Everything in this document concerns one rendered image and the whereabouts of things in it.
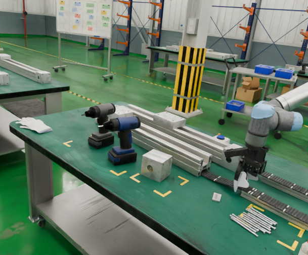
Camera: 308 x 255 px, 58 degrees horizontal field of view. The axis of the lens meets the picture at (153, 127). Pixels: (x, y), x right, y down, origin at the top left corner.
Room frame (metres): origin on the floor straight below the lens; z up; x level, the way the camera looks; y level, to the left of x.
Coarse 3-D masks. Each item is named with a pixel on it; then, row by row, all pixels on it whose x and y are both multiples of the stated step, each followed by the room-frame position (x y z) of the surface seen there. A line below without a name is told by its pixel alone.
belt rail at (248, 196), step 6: (246, 198) 0.96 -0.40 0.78; (252, 198) 0.95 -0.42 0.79; (258, 204) 0.93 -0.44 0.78; (264, 204) 0.92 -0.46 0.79; (270, 210) 0.90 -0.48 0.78; (276, 210) 0.89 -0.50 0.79; (282, 216) 0.86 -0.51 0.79; (288, 216) 0.86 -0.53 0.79; (294, 222) 0.84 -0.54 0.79; (300, 222) 0.82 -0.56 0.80; (306, 228) 0.81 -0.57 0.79
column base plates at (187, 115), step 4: (0, 48) 9.71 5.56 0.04; (168, 108) 4.61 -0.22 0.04; (200, 108) 4.68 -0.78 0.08; (172, 112) 4.50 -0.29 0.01; (176, 112) 4.47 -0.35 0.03; (180, 112) 4.45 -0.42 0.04; (192, 112) 4.52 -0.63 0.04; (196, 112) 4.55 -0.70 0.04; (200, 112) 4.64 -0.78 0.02; (184, 116) 4.35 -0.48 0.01; (188, 116) 4.34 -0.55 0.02; (192, 116) 4.42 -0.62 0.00
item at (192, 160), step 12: (96, 120) 1.63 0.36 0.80; (132, 132) 1.40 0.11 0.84; (144, 132) 1.35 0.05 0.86; (156, 132) 1.38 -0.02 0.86; (144, 144) 1.33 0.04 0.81; (156, 144) 1.27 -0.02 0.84; (168, 144) 1.23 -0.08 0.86; (180, 144) 1.26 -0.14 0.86; (180, 156) 1.17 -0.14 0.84; (192, 156) 1.13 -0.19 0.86; (204, 156) 1.16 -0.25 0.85; (192, 168) 1.12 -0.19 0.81; (204, 168) 1.13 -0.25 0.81
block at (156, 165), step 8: (152, 152) 1.10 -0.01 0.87; (160, 152) 1.11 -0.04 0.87; (144, 160) 1.06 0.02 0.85; (152, 160) 1.04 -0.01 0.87; (160, 160) 1.03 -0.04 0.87; (168, 160) 1.06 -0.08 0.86; (144, 168) 1.06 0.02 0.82; (152, 168) 1.04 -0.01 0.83; (160, 168) 1.02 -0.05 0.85; (168, 168) 1.07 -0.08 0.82; (152, 176) 1.03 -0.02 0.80; (160, 176) 1.01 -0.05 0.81
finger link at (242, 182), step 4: (244, 172) 0.97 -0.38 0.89; (240, 176) 0.98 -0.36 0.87; (244, 176) 0.97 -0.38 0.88; (240, 180) 0.97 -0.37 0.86; (244, 180) 0.96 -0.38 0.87; (236, 184) 0.97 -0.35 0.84; (240, 184) 0.96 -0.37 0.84; (244, 184) 0.95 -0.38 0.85; (248, 184) 0.95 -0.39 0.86; (236, 188) 0.97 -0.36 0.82
